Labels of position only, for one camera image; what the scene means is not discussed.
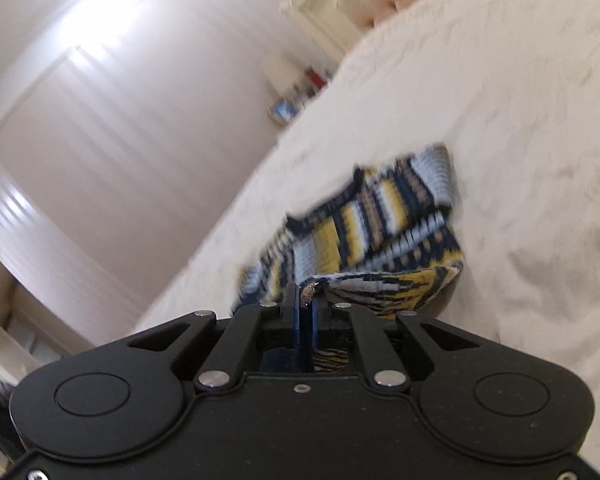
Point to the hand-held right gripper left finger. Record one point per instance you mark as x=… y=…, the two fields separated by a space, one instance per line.
x=291 y=315

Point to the white bed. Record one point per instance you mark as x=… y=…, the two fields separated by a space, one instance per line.
x=505 y=160

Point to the gold picture frame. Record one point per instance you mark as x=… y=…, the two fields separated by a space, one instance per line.
x=282 y=111

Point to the patterned knit sweater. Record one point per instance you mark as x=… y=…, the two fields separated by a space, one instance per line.
x=380 y=225

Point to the white nightstand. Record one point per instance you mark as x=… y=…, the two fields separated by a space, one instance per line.
x=292 y=87

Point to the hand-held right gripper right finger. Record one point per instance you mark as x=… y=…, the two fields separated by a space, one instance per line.
x=321 y=317

